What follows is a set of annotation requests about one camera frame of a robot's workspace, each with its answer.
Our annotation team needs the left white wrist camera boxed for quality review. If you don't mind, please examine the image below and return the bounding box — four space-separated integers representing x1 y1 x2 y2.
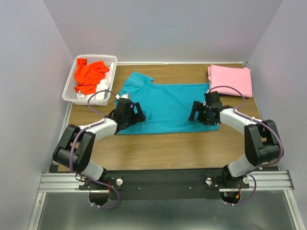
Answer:
115 93 130 100

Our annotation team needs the purple cable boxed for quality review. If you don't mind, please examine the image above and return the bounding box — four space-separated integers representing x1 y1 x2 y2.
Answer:
69 90 120 209
206 85 285 207

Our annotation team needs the orange t shirt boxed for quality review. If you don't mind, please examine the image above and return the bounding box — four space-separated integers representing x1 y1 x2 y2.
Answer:
74 58 110 95

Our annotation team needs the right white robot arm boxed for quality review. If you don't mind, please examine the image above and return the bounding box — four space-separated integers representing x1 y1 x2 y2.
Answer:
188 91 283 188

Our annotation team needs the aluminium frame rail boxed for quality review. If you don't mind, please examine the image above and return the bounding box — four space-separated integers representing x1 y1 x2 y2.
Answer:
26 105 307 230

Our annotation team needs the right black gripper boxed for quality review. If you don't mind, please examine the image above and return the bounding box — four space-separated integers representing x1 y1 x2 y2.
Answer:
188 101 215 126

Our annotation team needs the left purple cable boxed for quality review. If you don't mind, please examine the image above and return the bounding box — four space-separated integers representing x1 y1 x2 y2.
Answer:
69 90 120 209

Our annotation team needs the white t shirt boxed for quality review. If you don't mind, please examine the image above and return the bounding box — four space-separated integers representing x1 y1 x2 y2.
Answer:
74 58 114 100

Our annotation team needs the folded pink t shirt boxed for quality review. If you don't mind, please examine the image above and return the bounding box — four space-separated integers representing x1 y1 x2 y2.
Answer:
208 65 253 98

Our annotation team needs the white plastic laundry basket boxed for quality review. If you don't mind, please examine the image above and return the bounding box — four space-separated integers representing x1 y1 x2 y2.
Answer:
62 54 118 105

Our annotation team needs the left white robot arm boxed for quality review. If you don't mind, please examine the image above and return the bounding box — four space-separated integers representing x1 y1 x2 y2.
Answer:
52 97 146 189

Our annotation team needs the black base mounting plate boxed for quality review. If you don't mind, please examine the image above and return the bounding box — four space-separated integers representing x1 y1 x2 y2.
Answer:
79 169 255 201

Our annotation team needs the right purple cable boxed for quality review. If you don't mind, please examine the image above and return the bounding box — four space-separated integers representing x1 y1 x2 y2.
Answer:
206 85 285 207

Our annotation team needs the teal polo shirt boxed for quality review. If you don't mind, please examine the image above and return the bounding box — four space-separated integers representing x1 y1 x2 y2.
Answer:
119 72 219 135

